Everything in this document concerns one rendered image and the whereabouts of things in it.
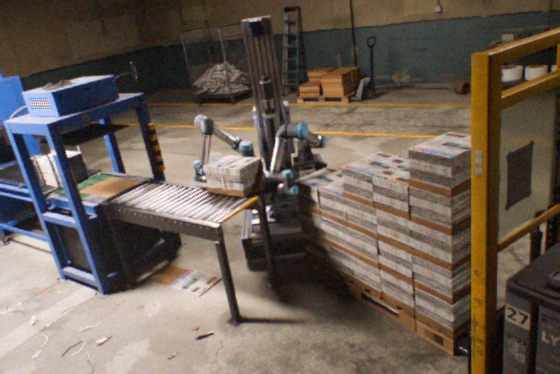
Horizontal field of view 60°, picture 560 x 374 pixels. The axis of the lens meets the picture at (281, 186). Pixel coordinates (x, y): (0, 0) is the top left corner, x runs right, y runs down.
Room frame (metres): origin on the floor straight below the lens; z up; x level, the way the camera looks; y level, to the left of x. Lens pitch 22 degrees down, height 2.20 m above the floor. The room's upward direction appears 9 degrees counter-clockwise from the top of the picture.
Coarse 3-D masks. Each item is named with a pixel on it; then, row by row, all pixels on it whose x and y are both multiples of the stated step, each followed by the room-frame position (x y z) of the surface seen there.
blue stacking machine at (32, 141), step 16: (0, 80) 5.75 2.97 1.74; (16, 80) 5.88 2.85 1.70; (0, 96) 5.69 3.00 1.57; (16, 96) 5.82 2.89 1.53; (0, 112) 5.64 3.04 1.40; (0, 128) 5.59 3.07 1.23; (0, 144) 6.57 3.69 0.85; (32, 144) 5.82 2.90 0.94; (0, 160) 5.85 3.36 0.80; (16, 160) 5.70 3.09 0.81; (0, 208) 5.34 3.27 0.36; (16, 208) 5.47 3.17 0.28; (32, 208) 5.60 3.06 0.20; (16, 224) 5.42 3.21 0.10
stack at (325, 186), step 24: (336, 168) 3.65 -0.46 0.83; (312, 192) 3.35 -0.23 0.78; (336, 192) 3.17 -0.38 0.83; (312, 216) 3.39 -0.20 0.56; (336, 216) 3.15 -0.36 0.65; (360, 216) 2.94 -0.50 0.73; (384, 216) 2.74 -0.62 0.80; (312, 240) 3.44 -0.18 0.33; (336, 240) 3.17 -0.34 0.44; (360, 240) 2.94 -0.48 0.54; (408, 240) 2.58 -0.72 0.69; (312, 264) 3.47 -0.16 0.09; (336, 264) 3.20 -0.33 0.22; (360, 264) 2.97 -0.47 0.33; (384, 264) 2.76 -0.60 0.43; (408, 264) 2.59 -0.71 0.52; (360, 288) 2.98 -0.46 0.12; (384, 288) 2.78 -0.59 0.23; (408, 288) 2.60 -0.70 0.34; (384, 312) 2.80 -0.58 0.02; (408, 312) 2.61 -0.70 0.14
